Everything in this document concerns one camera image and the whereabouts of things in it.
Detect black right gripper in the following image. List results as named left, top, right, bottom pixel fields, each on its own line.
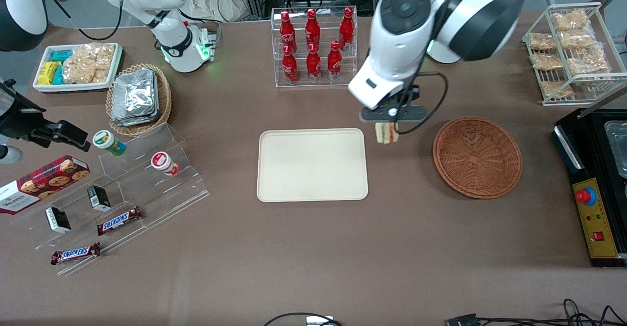
left=0, top=78, right=92, bottom=152

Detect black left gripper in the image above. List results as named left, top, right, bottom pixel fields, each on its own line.
left=359, top=87, right=428, bottom=135

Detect triangle sandwich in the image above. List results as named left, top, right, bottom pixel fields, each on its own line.
left=375, top=122, right=400, bottom=145

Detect white rectangular snack tray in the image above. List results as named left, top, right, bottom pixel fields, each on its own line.
left=33, top=43, right=123, bottom=94

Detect beige plastic tray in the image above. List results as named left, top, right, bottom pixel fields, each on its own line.
left=257, top=128, right=369, bottom=202

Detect round brown wicker basket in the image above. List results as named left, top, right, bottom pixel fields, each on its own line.
left=433, top=116, right=523, bottom=200

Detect oval light wicker basket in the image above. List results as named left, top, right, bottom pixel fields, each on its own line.
left=106, top=63, right=173, bottom=137

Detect green lidded snack cup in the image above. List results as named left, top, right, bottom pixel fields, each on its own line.
left=93, top=130, right=127, bottom=157

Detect red tartan cookie box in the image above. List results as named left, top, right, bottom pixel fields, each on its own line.
left=0, top=155, right=91, bottom=216

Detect clear acrylic bottle rack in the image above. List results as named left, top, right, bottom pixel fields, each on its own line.
left=271, top=6, right=358, bottom=89

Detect yellow snack pack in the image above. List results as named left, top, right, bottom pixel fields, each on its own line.
left=37, top=61, right=62, bottom=86

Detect small black box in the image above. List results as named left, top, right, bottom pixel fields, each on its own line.
left=87, top=185, right=112, bottom=213
left=45, top=206, right=72, bottom=234

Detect silver foil packet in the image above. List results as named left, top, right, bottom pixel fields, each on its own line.
left=112, top=69, right=160, bottom=119
left=111, top=111, right=162, bottom=127

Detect clear bag of crackers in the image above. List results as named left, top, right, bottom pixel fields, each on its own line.
left=62, top=43, right=116, bottom=85

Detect red cola bottle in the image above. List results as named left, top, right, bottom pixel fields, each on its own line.
left=327, top=41, right=342, bottom=81
left=282, top=45, right=299, bottom=84
left=339, top=7, right=355, bottom=51
left=306, top=43, right=322, bottom=83
left=279, top=11, right=297, bottom=55
left=305, top=8, right=321, bottom=52

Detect clear acrylic stepped display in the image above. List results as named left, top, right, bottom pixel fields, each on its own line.
left=10, top=123, right=212, bottom=277

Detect brown Snickers bar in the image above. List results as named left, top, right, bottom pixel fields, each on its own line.
left=50, top=242, right=102, bottom=266
left=96, top=206, right=143, bottom=236

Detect red lidded snack cup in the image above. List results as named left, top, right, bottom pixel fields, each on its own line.
left=150, top=151, right=180, bottom=176

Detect clear bag of rice snack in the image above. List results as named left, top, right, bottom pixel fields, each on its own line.
left=531, top=52, right=564, bottom=71
left=552, top=10, right=591, bottom=32
left=558, top=29, right=597, bottom=50
left=528, top=32, right=557, bottom=51
left=539, top=80, right=574, bottom=99
left=567, top=47, right=611, bottom=76

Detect black appliance housing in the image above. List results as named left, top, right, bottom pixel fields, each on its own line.
left=552, top=108, right=627, bottom=268

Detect red emergency stop button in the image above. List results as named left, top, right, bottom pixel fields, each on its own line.
left=576, top=187, right=598, bottom=206

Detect yellow control panel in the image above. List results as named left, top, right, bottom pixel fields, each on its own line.
left=572, top=178, right=619, bottom=260

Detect clear glass container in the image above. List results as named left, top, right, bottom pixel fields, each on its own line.
left=605, top=122, right=627, bottom=179

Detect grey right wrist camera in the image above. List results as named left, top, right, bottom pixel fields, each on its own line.
left=0, top=145, right=23, bottom=165

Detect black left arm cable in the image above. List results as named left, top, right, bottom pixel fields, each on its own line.
left=395, top=73, right=448, bottom=136

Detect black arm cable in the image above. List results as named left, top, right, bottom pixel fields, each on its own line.
left=395, top=73, right=448, bottom=136
left=46, top=0, right=124, bottom=42

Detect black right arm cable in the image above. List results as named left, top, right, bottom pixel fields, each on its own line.
left=46, top=0, right=124, bottom=42

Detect white wire rack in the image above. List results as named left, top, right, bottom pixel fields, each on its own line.
left=522, top=2, right=627, bottom=107

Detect black cable connector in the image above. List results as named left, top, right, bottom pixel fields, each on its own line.
left=445, top=313, right=481, bottom=326

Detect black looped cable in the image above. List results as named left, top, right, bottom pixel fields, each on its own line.
left=263, top=312, right=344, bottom=326

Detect tangled black cables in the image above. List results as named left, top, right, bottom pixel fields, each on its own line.
left=478, top=299, right=627, bottom=326

